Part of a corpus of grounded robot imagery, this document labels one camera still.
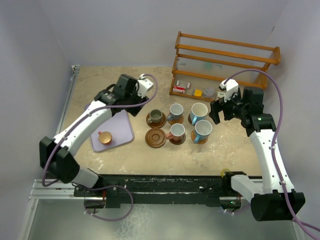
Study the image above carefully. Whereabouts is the wooden shelf rack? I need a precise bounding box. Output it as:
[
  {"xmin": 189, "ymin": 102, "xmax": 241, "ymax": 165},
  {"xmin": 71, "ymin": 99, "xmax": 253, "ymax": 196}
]
[{"xmin": 169, "ymin": 31, "xmax": 282, "ymax": 102}]

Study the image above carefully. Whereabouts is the large brown ringed coaster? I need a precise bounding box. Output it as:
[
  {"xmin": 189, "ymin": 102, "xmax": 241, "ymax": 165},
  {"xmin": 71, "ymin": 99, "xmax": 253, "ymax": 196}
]
[{"xmin": 145, "ymin": 112, "xmax": 167, "ymax": 128}]

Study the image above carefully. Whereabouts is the yellow tape roll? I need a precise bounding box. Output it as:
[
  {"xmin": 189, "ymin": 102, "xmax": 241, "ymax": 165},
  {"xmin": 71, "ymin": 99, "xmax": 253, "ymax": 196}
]
[{"xmin": 220, "ymin": 168, "xmax": 230, "ymax": 178}]

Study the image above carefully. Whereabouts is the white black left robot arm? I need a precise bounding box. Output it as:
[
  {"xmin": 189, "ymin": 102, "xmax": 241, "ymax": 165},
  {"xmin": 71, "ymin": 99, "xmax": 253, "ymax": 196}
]
[{"xmin": 39, "ymin": 73, "xmax": 158, "ymax": 196}]

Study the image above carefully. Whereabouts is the large brown grooved coaster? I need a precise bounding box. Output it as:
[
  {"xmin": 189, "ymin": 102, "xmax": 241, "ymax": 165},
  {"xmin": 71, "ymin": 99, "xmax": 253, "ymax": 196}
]
[{"xmin": 145, "ymin": 128, "xmax": 167, "ymax": 148}]

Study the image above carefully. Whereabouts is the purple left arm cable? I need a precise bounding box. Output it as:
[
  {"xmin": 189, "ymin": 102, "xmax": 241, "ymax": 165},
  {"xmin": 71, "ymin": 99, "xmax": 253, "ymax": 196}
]
[{"xmin": 41, "ymin": 73, "xmax": 158, "ymax": 188}]

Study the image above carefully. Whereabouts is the light orange wood coaster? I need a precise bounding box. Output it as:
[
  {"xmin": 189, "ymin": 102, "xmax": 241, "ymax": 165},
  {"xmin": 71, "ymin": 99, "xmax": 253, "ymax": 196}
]
[{"xmin": 190, "ymin": 130, "xmax": 209, "ymax": 145}]

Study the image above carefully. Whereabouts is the teal blue cup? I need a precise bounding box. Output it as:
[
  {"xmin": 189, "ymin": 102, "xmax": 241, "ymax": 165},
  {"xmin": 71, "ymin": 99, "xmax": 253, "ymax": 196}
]
[{"xmin": 166, "ymin": 103, "xmax": 184, "ymax": 122}]

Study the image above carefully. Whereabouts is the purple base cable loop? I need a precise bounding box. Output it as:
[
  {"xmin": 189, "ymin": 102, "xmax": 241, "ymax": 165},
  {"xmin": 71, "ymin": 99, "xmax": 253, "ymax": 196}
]
[{"xmin": 83, "ymin": 184, "xmax": 135, "ymax": 222}]

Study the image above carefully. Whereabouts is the clear plastic jar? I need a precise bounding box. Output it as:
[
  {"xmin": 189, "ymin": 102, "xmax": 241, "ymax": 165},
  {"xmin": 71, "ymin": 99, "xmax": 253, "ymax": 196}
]
[{"xmin": 202, "ymin": 87, "xmax": 215, "ymax": 99}]

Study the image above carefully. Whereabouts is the light blue mug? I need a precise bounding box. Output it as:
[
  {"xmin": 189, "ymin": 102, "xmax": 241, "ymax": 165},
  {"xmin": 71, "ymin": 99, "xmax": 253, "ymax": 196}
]
[{"xmin": 190, "ymin": 102, "xmax": 208, "ymax": 123}]

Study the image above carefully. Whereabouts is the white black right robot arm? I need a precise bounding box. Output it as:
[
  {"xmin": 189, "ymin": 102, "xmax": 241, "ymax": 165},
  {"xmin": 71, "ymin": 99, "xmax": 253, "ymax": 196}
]
[{"xmin": 209, "ymin": 87, "xmax": 306, "ymax": 222}]

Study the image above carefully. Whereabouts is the orange brown cup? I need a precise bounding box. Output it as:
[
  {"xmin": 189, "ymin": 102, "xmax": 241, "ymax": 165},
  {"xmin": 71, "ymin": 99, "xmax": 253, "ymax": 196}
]
[{"xmin": 98, "ymin": 131, "xmax": 113, "ymax": 145}]

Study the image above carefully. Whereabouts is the red handled white cup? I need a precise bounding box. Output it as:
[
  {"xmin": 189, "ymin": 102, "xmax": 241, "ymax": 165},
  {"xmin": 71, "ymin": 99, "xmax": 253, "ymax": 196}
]
[{"xmin": 166, "ymin": 123, "xmax": 185, "ymax": 142}]

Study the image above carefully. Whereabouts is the red white box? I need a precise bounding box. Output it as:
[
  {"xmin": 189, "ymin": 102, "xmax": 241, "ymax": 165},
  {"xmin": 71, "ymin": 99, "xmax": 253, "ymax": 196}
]
[{"xmin": 172, "ymin": 85, "xmax": 186, "ymax": 94}]

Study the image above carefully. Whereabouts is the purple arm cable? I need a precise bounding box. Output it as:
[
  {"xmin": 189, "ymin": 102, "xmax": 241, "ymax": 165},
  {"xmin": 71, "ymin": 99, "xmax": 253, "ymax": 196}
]
[
  {"xmin": 222, "ymin": 69, "xmax": 320, "ymax": 232},
  {"xmin": 41, "ymin": 73, "xmax": 158, "ymax": 188}
]

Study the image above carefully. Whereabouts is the dark walnut coaster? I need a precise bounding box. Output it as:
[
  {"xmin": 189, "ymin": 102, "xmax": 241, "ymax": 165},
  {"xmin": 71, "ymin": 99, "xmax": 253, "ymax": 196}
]
[{"xmin": 169, "ymin": 134, "xmax": 186, "ymax": 145}]

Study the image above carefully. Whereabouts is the olive green cup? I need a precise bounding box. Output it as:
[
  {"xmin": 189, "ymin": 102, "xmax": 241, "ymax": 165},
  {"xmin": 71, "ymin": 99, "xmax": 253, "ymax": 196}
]
[{"xmin": 147, "ymin": 109, "xmax": 163, "ymax": 124}]

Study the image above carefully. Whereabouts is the dark wood coaster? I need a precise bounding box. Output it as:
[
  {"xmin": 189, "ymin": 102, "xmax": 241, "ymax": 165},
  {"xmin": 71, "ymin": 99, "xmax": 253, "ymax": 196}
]
[{"xmin": 188, "ymin": 114, "xmax": 196, "ymax": 126}]

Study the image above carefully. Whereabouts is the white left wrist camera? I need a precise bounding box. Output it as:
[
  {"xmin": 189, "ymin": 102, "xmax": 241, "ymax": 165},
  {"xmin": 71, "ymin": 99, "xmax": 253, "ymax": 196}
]
[{"xmin": 137, "ymin": 74, "xmax": 154, "ymax": 98}]

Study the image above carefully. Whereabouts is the lavender plastic tray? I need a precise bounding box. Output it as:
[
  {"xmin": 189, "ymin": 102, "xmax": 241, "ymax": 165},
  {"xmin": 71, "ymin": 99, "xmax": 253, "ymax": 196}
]
[{"xmin": 90, "ymin": 110, "xmax": 134, "ymax": 152}]

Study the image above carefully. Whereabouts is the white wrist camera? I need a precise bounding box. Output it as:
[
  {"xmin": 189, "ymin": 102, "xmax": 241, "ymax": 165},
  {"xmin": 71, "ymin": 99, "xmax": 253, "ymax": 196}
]
[
  {"xmin": 219, "ymin": 79, "xmax": 239, "ymax": 103},
  {"xmin": 137, "ymin": 74, "xmax": 154, "ymax": 98}
]

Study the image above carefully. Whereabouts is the large blue mug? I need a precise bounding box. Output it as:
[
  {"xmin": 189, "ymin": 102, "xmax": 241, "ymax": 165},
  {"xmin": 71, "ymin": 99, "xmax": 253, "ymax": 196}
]
[{"xmin": 194, "ymin": 120, "xmax": 213, "ymax": 136}]

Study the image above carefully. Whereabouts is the green white box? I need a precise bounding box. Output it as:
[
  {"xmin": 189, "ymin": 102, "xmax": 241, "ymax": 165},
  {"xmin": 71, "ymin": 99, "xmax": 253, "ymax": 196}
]
[{"xmin": 216, "ymin": 91, "xmax": 225, "ymax": 99}]

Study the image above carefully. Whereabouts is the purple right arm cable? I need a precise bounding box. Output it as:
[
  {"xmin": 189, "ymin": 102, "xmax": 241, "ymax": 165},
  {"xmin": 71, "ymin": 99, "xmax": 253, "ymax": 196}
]
[{"xmin": 222, "ymin": 69, "xmax": 320, "ymax": 232}]

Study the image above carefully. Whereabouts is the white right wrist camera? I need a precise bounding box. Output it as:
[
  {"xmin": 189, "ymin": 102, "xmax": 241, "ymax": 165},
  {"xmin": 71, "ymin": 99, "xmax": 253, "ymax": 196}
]
[{"xmin": 219, "ymin": 79, "xmax": 239, "ymax": 103}]

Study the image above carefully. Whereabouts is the yellow small container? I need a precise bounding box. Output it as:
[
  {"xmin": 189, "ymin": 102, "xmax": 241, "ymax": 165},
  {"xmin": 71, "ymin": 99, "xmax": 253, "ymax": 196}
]
[{"xmin": 194, "ymin": 89, "xmax": 202, "ymax": 97}]

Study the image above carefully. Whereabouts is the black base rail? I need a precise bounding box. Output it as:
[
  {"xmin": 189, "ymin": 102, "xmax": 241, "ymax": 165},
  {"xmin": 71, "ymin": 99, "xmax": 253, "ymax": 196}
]
[{"xmin": 74, "ymin": 174, "xmax": 244, "ymax": 209}]

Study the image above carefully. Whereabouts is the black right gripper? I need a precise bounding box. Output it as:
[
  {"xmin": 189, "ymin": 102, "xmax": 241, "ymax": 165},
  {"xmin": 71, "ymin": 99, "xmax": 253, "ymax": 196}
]
[{"xmin": 209, "ymin": 88, "xmax": 248, "ymax": 124}]

